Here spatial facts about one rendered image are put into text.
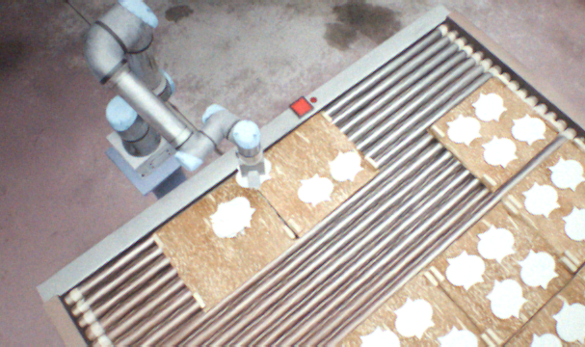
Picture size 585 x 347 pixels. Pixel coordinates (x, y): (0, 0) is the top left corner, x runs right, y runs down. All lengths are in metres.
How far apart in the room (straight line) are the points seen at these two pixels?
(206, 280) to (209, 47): 2.01
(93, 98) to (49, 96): 0.30
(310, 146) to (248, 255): 0.50
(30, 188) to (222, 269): 1.76
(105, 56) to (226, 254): 0.79
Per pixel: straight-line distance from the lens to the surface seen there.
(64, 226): 3.03
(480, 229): 1.87
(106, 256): 1.86
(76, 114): 3.33
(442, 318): 1.76
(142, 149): 1.85
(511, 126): 2.11
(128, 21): 1.41
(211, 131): 1.43
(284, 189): 1.79
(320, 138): 1.89
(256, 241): 1.73
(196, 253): 1.75
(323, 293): 1.71
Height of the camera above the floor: 2.60
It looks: 67 degrees down
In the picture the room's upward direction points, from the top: 2 degrees counter-clockwise
